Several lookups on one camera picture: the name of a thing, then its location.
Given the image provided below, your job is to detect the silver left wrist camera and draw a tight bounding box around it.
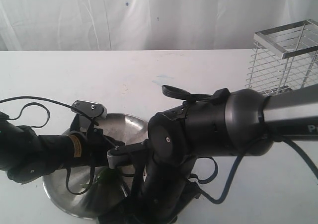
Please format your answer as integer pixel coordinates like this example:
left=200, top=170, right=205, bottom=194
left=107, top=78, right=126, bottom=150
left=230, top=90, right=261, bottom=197
left=72, top=100, right=107, bottom=119

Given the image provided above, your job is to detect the black left camera cable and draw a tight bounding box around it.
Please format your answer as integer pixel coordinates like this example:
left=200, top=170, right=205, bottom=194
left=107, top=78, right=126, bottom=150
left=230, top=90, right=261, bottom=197
left=0, top=96, right=117, bottom=195

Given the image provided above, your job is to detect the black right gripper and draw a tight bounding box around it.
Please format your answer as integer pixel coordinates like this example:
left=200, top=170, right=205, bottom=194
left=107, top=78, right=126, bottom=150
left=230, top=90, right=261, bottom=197
left=98, top=174, right=200, bottom=224

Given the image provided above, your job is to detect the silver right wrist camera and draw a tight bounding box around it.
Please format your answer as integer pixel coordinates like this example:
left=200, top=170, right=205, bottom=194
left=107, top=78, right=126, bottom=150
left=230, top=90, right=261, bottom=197
left=107, top=142, right=149, bottom=169

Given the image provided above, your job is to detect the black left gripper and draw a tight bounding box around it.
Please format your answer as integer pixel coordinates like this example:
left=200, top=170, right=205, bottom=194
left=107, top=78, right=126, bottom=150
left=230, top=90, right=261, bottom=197
left=67, top=115, right=125, bottom=167

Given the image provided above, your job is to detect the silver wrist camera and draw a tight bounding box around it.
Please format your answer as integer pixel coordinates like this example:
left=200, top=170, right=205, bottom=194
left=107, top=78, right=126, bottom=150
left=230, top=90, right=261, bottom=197
left=107, top=142, right=149, bottom=169
left=72, top=100, right=107, bottom=119

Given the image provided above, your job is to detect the chrome wire utensil holder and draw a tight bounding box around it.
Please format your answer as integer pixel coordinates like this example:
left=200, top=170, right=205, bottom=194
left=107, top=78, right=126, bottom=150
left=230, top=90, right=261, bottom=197
left=246, top=19, right=318, bottom=95

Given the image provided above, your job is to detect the blue-black right arm cable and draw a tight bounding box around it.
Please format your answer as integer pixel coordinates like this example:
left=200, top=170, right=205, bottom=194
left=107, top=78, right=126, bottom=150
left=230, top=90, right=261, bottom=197
left=188, top=134, right=318, bottom=205

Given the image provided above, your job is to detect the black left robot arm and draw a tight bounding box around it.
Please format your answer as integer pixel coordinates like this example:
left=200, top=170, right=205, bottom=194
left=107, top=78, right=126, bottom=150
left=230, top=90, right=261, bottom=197
left=0, top=113, right=124, bottom=184

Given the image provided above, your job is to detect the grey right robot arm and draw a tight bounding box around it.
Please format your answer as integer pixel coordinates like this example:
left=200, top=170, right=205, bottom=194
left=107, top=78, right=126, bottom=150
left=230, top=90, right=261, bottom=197
left=97, top=85, right=318, bottom=224

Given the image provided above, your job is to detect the dark green round vegetable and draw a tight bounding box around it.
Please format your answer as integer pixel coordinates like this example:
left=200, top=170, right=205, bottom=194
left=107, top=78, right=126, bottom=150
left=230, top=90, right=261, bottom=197
left=80, top=167, right=120, bottom=189

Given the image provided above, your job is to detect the round stainless steel plate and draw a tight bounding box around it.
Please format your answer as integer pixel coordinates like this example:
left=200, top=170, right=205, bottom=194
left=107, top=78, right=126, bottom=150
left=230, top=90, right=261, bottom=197
left=43, top=113, right=148, bottom=220

